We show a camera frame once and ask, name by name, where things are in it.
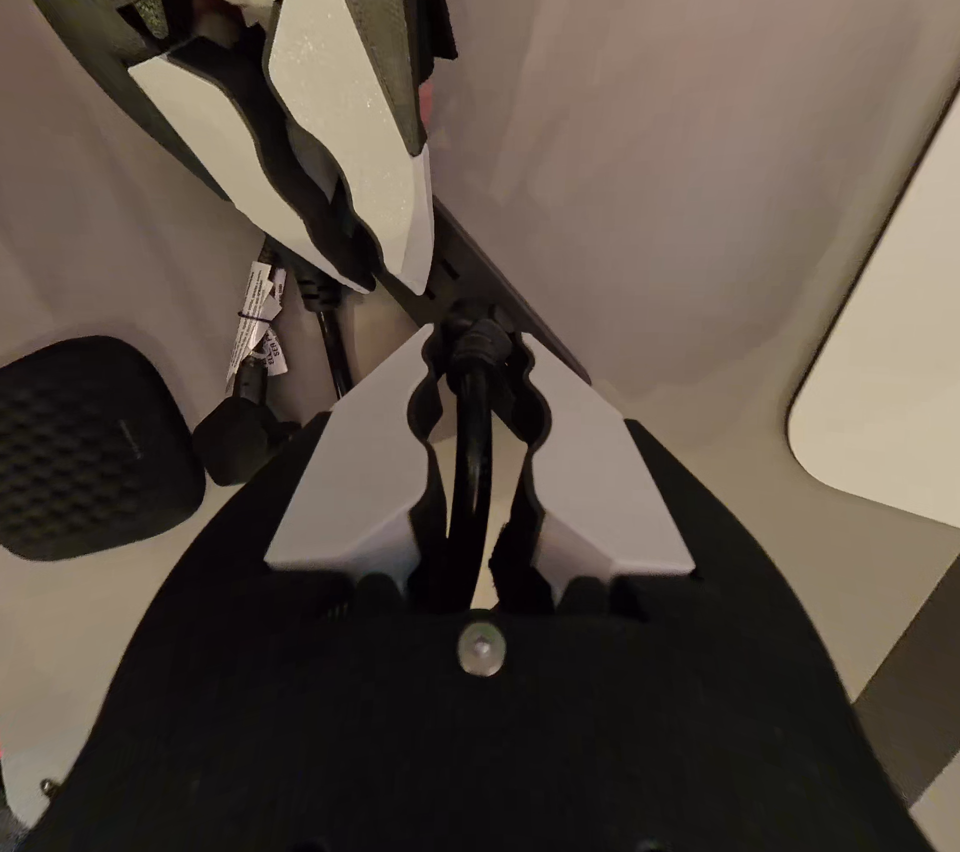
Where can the black dimpled round pad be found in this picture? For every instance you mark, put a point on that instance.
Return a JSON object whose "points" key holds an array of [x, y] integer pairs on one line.
{"points": [[90, 447]]}

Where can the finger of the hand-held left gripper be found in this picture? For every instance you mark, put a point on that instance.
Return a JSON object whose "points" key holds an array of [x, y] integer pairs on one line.
{"points": [[345, 94], [217, 146]]}

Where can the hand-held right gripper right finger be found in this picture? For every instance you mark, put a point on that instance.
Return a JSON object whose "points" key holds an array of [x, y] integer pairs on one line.
{"points": [[607, 492]]}

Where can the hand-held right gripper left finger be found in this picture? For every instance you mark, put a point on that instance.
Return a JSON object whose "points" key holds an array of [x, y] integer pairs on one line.
{"points": [[352, 484]]}

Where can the white rounded pad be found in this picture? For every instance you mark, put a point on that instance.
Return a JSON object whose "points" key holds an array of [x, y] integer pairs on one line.
{"points": [[885, 379]]}

